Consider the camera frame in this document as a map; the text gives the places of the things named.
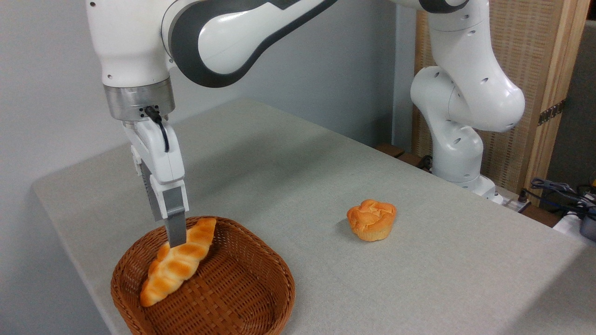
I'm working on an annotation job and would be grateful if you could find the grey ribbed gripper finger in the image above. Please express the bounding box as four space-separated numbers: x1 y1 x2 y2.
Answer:
131 145 164 222
162 180 190 248

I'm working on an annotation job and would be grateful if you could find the brown woven wicker basket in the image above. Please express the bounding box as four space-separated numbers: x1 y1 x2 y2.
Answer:
110 215 296 335

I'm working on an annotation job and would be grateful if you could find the round muffin-shaped bread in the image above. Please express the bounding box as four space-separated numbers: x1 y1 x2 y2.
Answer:
346 199 398 242

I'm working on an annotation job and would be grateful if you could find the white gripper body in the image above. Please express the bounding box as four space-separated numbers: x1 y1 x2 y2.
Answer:
122 119 186 187

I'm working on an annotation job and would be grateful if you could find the long braided bread loaf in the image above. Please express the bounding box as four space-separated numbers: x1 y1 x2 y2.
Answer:
140 217 218 308

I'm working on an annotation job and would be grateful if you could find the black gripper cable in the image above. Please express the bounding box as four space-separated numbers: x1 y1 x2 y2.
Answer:
144 106 170 154

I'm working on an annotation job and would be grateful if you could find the black cable bundle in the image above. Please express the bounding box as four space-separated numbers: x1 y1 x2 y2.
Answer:
521 177 596 215

